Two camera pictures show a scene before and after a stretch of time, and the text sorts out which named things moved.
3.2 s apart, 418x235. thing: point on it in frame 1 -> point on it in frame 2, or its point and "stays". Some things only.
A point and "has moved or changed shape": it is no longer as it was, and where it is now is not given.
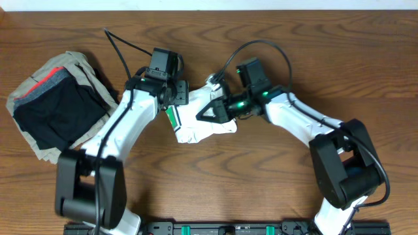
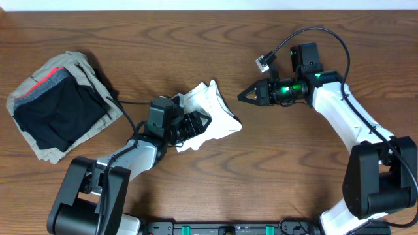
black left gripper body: [177, 93] -> [184, 130]
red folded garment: [42, 79] stays
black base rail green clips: [233, 228] stays
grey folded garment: [57, 78] stays
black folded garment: [62, 116] stays
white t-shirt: [189, 128] has moved or changed shape
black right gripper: [221, 115] -> [264, 97]
